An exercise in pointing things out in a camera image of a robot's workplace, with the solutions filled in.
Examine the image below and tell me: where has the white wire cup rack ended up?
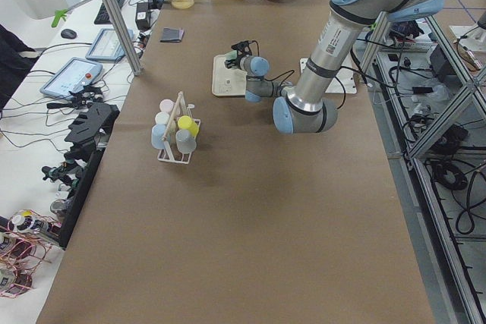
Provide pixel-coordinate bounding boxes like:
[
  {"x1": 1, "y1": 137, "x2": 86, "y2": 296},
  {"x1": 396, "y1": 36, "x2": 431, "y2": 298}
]
[{"x1": 157, "y1": 91, "x2": 201, "y2": 165}]

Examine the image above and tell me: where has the blue teach pendant far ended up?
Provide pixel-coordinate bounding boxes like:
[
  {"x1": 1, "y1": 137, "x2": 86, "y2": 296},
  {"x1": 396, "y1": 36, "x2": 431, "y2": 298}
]
[{"x1": 85, "y1": 28, "x2": 125, "y2": 62}]

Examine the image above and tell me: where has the pink plastic cup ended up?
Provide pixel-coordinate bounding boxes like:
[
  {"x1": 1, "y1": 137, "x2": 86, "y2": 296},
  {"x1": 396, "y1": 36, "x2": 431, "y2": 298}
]
[{"x1": 159, "y1": 99, "x2": 175, "y2": 114}]

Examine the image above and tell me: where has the blue teach pendant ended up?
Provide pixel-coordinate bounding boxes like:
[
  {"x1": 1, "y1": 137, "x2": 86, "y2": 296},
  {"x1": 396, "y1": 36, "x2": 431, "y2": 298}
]
[
  {"x1": 85, "y1": 28, "x2": 125, "y2": 62},
  {"x1": 39, "y1": 58, "x2": 103, "y2": 98}
]

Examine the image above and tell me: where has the cream white plastic cup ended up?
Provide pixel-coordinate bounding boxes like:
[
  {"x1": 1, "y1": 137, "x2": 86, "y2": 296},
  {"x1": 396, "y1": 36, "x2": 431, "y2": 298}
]
[{"x1": 155, "y1": 112, "x2": 177, "y2": 131}]

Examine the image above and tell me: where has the cream rabbit tray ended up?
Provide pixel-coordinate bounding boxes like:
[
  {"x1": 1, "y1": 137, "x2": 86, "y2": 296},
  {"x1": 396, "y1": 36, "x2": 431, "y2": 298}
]
[{"x1": 211, "y1": 55, "x2": 247, "y2": 97}]

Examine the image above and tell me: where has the grey plastic cup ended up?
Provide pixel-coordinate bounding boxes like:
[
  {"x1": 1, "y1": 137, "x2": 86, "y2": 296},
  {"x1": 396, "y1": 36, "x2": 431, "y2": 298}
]
[{"x1": 175, "y1": 129, "x2": 197, "y2": 154}]

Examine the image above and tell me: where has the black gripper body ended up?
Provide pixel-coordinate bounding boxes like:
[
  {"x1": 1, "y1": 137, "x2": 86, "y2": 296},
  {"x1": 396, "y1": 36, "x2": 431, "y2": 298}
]
[{"x1": 232, "y1": 54, "x2": 245, "y2": 70}]

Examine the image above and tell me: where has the black computer mouse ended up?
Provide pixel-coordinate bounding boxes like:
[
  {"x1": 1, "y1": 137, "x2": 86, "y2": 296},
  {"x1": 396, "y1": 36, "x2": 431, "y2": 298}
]
[{"x1": 61, "y1": 29, "x2": 77, "y2": 39}]

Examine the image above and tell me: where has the black keyboard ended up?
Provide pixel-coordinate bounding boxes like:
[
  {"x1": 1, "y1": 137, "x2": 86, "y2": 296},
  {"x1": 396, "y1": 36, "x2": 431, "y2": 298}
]
[{"x1": 93, "y1": 0, "x2": 129, "y2": 25}]

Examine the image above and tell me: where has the yellow plastic cup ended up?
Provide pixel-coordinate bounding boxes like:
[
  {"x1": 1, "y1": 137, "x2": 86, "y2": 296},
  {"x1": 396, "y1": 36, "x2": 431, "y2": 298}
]
[{"x1": 178, "y1": 115, "x2": 199, "y2": 137}]

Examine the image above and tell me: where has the blue plastic cup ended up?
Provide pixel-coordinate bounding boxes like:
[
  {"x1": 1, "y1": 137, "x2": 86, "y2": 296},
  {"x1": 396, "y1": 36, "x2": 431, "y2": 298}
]
[{"x1": 151, "y1": 124, "x2": 166, "y2": 150}]

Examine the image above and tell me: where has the green plastic cup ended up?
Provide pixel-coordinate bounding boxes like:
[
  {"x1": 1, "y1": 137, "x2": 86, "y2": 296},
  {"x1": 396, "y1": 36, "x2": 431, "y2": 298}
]
[{"x1": 225, "y1": 52, "x2": 238, "y2": 60}]

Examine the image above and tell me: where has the aluminium frame post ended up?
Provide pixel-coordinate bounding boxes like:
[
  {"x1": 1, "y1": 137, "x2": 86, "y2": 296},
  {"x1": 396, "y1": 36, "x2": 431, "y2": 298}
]
[{"x1": 102, "y1": 0, "x2": 142, "y2": 76}]

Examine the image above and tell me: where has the folded grey cloth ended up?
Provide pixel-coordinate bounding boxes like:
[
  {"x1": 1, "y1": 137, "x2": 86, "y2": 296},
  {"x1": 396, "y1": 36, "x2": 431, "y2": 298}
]
[{"x1": 159, "y1": 27, "x2": 185, "y2": 43}]

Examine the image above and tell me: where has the blue teach pendant near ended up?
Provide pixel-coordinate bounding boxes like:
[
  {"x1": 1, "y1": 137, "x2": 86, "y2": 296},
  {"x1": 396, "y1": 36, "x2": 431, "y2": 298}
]
[{"x1": 39, "y1": 58, "x2": 103, "y2": 98}]

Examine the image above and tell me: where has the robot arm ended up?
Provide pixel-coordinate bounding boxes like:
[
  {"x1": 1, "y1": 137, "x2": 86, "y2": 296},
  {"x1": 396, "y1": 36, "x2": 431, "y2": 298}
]
[{"x1": 225, "y1": 0, "x2": 445, "y2": 134}]

